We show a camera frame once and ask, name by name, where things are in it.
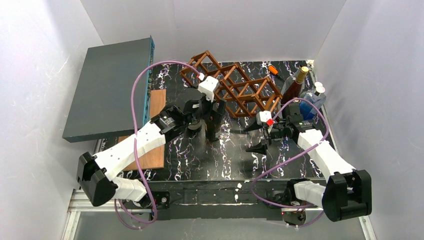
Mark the brown wooden wine rack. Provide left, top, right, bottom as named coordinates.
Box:
left=188, top=50, right=283, bottom=118

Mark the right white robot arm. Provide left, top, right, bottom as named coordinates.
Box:
left=244, top=102, right=372, bottom=222

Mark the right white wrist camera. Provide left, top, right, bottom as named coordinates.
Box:
left=256, top=110, right=275, bottom=133

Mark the blue square glass bottle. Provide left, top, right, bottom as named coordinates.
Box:
left=296, top=86, right=327, bottom=122

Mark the dark bottle gold cap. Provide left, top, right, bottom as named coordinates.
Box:
left=280, top=66, right=309, bottom=105

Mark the clear bottle white neck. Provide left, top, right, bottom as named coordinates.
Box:
left=305, top=81, right=325, bottom=96

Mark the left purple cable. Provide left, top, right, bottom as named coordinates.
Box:
left=114, top=60, right=205, bottom=231

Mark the brown wooden board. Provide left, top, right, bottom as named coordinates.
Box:
left=138, top=89, right=166, bottom=170

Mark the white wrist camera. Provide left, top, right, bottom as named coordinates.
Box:
left=197, top=73, right=220, bottom=103
left=256, top=110, right=275, bottom=133

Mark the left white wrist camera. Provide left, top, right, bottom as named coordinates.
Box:
left=197, top=73, right=220, bottom=103

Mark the dark grey box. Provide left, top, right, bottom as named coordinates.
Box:
left=62, top=36, right=155, bottom=143

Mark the dark bottle silver cap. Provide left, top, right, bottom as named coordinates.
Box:
left=187, top=118, right=202, bottom=132

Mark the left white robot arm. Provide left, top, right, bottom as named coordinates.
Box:
left=76, top=88, right=227, bottom=207

